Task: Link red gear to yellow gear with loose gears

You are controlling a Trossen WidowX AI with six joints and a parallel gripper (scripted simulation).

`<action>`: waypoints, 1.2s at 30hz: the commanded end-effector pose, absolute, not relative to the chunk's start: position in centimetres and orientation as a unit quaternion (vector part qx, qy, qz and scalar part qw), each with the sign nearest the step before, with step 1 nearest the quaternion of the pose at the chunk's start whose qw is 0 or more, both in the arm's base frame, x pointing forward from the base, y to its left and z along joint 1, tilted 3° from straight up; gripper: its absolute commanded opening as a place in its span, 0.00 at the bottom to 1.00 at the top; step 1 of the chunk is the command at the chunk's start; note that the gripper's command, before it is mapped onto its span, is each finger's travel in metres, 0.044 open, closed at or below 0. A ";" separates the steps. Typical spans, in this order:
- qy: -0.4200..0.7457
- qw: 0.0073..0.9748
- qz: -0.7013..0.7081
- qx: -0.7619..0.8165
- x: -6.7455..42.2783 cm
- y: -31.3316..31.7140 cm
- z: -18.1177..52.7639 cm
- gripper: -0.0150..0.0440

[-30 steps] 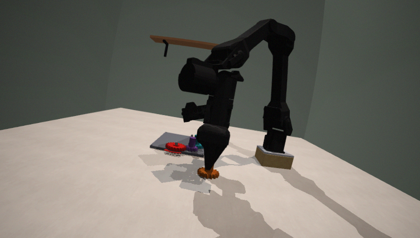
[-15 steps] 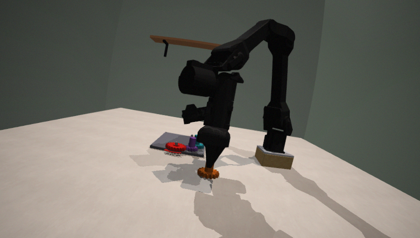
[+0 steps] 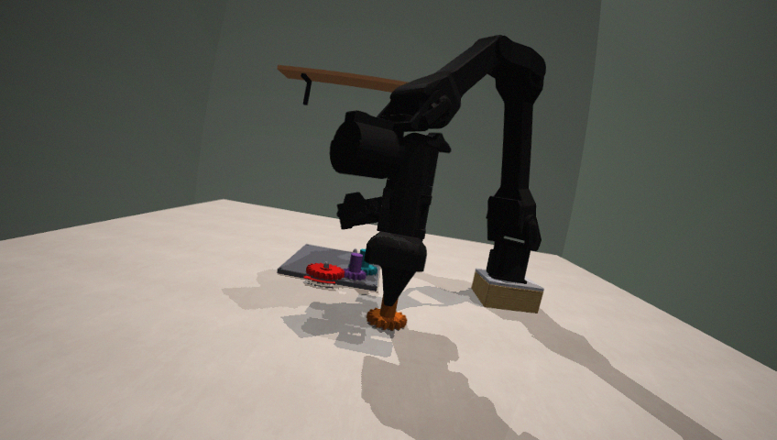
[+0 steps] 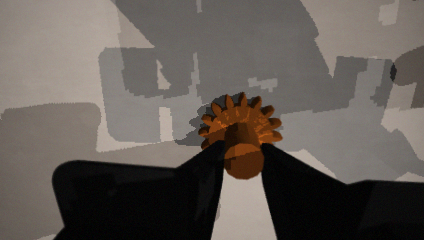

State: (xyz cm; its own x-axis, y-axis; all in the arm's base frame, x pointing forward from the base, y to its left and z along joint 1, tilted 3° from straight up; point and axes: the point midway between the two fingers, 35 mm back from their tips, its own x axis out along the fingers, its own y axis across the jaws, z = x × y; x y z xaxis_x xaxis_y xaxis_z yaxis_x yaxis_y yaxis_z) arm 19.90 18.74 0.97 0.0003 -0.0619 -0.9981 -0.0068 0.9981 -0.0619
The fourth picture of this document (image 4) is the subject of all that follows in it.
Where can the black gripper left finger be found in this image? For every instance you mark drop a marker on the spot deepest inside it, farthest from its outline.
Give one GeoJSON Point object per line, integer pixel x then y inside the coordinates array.
{"type": "Point", "coordinates": [182, 201]}

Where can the orange gear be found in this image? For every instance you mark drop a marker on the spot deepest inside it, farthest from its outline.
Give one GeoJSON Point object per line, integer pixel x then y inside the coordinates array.
{"type": "Point", "coordinates": [243, 127]}

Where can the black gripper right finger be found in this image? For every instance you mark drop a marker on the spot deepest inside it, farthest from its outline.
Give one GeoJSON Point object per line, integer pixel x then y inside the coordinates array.
{"type": "Point", "coordinates": [306, 204]}

